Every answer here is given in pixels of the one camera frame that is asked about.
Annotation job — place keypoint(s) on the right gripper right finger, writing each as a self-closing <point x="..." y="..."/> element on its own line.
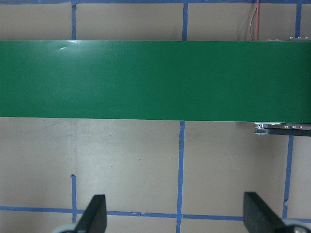
<point x="258" y="217"/>

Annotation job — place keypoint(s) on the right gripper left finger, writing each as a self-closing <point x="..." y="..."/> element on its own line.
<point x="94" y="219"/>

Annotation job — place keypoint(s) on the green conveyor belt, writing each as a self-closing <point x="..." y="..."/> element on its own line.
<point x="236" y="81"/>

